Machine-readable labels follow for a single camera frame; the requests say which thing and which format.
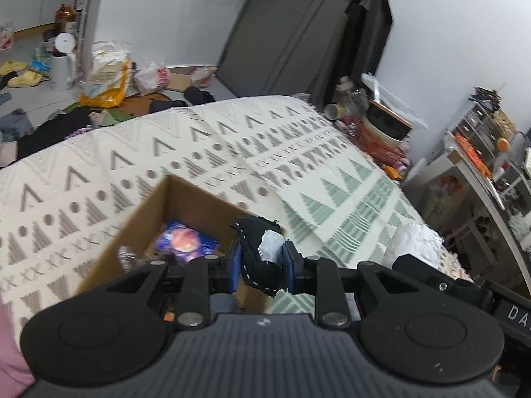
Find blue denim pouch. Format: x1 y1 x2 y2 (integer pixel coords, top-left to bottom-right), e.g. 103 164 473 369
210 294 240 316

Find blue tissue pack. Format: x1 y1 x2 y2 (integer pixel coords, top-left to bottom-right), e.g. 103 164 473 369
154 220 219 266

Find black stitched cloth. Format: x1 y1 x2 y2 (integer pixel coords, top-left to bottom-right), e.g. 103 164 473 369
232 216 285 298

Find black item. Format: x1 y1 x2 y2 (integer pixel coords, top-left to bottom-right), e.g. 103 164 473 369
117 246 145 272

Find brown cardboard box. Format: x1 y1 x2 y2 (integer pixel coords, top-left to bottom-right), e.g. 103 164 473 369
77 175 257 295

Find white desk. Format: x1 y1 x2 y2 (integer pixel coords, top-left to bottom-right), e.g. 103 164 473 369
441 149 530 291

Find patterned fringed blanket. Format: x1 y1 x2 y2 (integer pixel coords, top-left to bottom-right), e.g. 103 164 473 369
0 94 470 341

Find pink bed sheet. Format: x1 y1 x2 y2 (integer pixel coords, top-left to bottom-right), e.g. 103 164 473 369
0 304 34 398

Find black white bowl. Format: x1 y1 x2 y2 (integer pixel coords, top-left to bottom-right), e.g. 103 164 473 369
364 100 413 147

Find desktop drawer organizer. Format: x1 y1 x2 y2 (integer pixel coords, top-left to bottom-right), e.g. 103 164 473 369
452 86 517 158

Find white plastic bag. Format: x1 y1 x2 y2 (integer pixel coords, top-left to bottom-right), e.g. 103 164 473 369
133 63 170 95

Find yellow food bag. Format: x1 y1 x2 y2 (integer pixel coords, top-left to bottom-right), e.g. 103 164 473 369
79 40 132 109

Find grey door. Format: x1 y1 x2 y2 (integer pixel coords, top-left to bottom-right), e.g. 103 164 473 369
217 0 352 97

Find white electric kettle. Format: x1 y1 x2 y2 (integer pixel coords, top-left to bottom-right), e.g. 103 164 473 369
49 33 77 92

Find yellow slippers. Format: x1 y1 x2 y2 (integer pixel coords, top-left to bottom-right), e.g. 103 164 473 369
0 59 42 88

